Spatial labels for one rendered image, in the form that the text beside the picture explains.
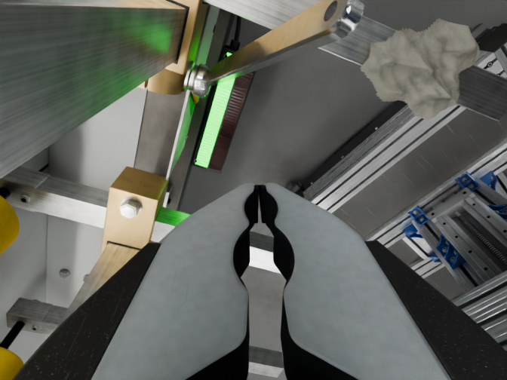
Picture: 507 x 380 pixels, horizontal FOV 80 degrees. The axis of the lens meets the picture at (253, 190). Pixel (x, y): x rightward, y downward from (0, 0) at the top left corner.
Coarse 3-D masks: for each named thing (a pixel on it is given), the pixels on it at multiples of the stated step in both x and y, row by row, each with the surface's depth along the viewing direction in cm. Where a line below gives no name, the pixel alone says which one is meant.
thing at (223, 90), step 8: (232, 80) 39; (224, 88) 39; (216, 96) 40; (224, 96) 40; (216, 104) 40; (224, 104) 40; (216, 112) 41; (208, 120) 42; (216, 120) 42; (208, 128) 42; (216, 128) 42; (208, 136) 43; (216, 136) 43; (208, 144) 43; (200, 152) 44; (208, 152) 44; (200, 160) 45; (208, 160) 45
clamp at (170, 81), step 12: (168, 0) 20; (180, 0) 20; (192, 0) 20; (192, 12) 21; (204, 12) 24; (192, 24) 21; (192, 36) 21; (180, 48) 22; (192, 48) 23; (180, 60) 22; (168, 72) 23; (180, 72) 22; (144, 84) 23; (156, 84) 23; (168, 84) 23; (180, 84) 24
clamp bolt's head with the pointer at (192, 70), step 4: (192, 60) 25; (192, 64) 24; (188, 68) 24; (192, 68) 25; (196, 68) 24; (188, 72) 24; (192, 72) 24; (188, 76) 24; (192, 76) 24; (188, 80) 24; (192, 80) 24; (184, 84) 24; (188, 84) 25; (184, 88) 25; (188, 88) 25; (208, 88) 25; (208, 92) 26; (192, 96) 32; (196, 100) 35
